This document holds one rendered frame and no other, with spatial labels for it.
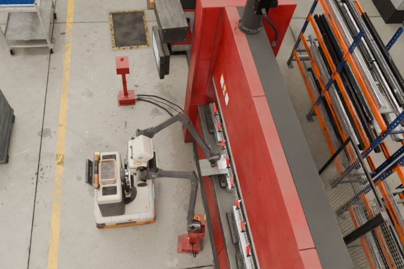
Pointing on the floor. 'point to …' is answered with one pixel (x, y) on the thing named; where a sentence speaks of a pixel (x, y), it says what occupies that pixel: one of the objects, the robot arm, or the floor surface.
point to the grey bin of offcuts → (5, 127)
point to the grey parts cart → (30, 18)
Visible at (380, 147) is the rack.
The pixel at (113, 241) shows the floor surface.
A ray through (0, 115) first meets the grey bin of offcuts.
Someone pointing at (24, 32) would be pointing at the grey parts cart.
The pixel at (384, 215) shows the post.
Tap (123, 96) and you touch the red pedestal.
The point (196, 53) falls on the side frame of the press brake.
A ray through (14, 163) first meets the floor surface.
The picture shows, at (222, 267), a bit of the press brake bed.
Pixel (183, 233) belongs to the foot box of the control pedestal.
